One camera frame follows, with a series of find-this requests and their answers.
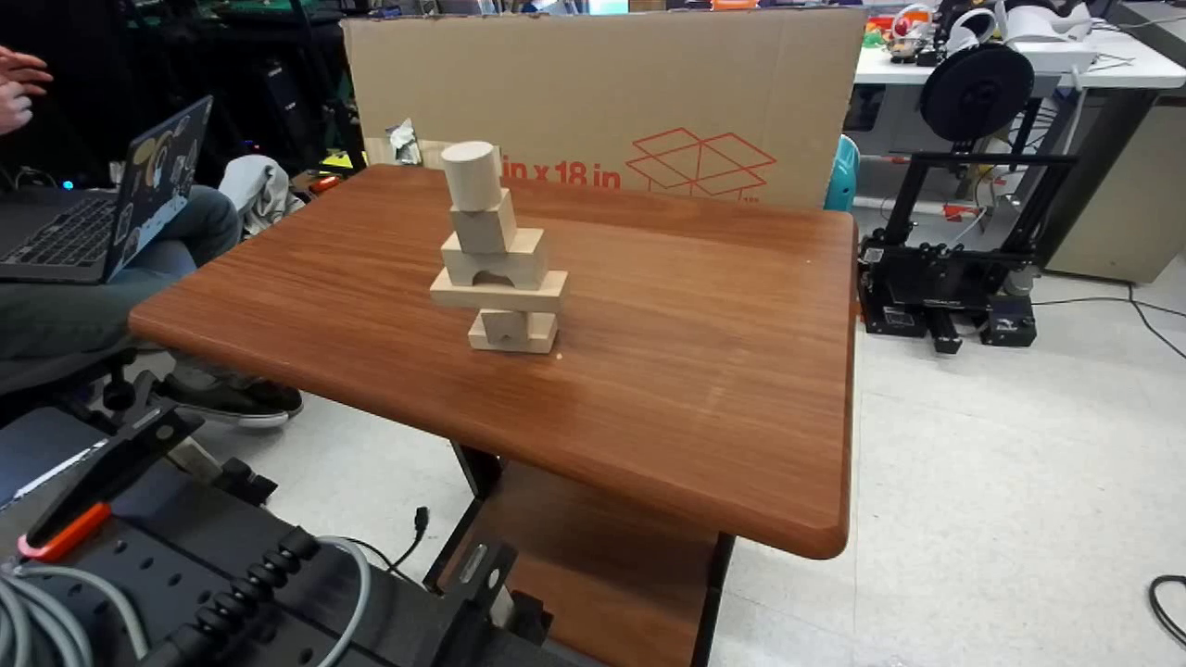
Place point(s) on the wooden base block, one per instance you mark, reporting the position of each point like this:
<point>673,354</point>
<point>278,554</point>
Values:
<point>511,331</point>

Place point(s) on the black 3D printer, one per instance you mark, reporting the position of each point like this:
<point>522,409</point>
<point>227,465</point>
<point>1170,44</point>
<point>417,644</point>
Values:
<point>962,284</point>

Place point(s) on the black sneaker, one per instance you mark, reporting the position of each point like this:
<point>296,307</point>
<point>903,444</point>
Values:
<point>233,397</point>

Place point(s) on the wooden arch block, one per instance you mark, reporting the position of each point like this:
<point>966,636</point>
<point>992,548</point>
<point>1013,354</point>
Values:
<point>520,265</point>

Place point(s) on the wooden flat plank block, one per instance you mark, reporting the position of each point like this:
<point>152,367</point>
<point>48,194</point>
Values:
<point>532,296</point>

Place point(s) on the wooden square block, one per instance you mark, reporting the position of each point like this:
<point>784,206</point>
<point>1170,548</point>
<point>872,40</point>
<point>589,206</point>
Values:
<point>488,229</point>

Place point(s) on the person's hand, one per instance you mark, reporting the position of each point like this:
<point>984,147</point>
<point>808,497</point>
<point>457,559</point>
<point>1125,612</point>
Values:
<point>23,77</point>

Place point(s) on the white desk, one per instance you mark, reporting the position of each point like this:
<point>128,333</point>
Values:
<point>1116,216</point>

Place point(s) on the brown table pedestal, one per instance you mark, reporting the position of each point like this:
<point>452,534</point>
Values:
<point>628,588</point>

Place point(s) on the open laptop with stickers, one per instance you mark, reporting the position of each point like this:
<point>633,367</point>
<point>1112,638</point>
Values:
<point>89,233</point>

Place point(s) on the black filament spool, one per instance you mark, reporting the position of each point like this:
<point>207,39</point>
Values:
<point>977,91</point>

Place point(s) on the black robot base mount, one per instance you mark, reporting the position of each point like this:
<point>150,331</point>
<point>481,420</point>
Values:
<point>194,573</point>

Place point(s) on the wooden cylindrical block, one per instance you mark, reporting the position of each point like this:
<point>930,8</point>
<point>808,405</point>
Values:
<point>472,175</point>

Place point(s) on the seated person's legs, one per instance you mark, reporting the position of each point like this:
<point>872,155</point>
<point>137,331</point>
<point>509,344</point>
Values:
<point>55,320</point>

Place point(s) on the large cardboard box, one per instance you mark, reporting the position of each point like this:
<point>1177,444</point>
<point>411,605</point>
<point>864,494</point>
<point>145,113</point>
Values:
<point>719,103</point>

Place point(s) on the orange handled tool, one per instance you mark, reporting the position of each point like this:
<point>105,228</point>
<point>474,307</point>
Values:
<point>101,475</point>

